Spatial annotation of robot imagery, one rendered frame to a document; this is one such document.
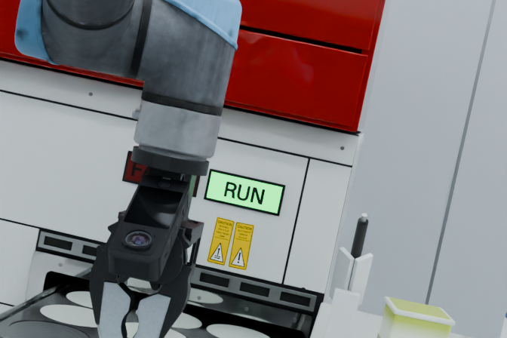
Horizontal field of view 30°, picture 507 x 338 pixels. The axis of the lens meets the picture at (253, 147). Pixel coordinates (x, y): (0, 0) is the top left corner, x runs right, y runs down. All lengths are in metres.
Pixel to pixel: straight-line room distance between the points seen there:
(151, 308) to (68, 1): 0.29
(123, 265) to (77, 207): 0.71
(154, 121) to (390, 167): 2.10
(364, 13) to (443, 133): 1.56
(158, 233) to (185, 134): 0.09
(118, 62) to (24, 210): 0.71
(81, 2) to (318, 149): 0.74
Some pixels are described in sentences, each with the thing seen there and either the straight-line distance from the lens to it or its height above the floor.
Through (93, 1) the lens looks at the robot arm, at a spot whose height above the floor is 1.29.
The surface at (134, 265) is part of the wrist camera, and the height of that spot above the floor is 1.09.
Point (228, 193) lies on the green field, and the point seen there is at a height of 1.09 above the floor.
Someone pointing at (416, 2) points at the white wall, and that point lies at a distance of 2.92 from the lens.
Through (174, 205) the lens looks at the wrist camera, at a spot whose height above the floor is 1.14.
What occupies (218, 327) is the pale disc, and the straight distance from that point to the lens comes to 1.42.
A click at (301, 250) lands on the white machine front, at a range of 1.43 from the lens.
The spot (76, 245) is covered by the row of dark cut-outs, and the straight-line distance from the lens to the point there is 1.50.
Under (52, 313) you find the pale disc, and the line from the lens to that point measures 1.33.
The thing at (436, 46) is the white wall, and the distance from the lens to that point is 2.91.
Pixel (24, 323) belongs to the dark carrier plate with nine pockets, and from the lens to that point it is 1.27.
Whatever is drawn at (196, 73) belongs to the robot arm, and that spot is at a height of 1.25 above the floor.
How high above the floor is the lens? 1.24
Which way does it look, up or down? 3 degrees down
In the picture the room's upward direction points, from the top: 12 degrees clockwise
